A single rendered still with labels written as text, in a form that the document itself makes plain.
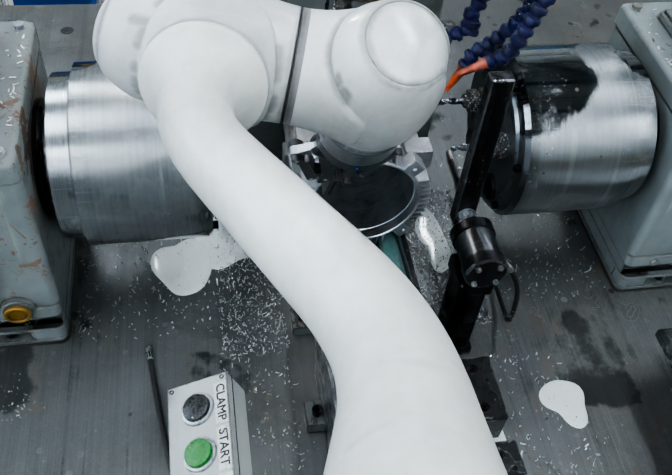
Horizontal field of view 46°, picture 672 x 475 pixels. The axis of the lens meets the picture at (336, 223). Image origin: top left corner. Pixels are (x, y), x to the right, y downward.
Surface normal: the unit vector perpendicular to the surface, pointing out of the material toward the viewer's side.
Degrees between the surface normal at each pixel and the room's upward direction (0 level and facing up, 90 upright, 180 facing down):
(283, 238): 41
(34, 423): 0
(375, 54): 36
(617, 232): 90
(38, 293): 90
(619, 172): 77
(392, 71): 48
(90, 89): 5
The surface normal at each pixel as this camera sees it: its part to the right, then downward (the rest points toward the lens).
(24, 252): 0.16, 0.74
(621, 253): -0.98, 0.07
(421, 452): 0.02, -0.92
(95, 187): 0.18, 0.41
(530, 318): 0.07, -0.66
